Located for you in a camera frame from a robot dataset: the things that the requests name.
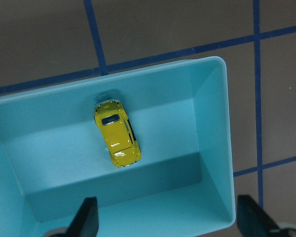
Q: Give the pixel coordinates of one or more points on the yellow toy beetle car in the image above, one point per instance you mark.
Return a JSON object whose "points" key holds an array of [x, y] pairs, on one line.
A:
{"points": [[113, 122]]}

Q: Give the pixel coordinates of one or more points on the turquoise plastic bin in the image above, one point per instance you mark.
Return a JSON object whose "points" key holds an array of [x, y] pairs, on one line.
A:
{"points": [[53, 156]]}

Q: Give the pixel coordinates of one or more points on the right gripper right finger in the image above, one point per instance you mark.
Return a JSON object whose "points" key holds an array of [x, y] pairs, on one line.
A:
{"points": [[253, 221]]}

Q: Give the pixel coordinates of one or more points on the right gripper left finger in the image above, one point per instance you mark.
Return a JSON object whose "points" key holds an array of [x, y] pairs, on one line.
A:
{"points": [[86, 220]]}

